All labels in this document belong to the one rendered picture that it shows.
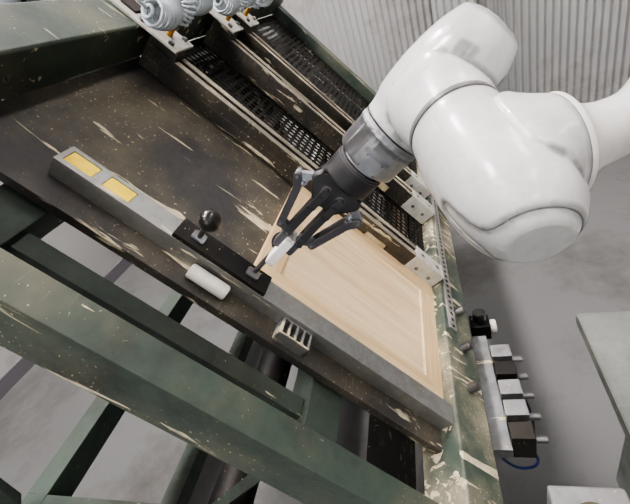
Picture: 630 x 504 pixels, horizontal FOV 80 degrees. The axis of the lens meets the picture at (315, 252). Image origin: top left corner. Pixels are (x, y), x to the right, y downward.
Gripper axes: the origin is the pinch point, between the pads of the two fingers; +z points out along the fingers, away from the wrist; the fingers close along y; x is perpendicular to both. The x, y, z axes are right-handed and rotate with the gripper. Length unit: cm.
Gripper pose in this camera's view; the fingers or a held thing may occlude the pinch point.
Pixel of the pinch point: (281, 248)
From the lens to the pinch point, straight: 63.1
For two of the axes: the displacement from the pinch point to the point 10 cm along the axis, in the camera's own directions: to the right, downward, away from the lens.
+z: -6.0, 5.7, 5.5
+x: 1.8, -5.8, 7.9
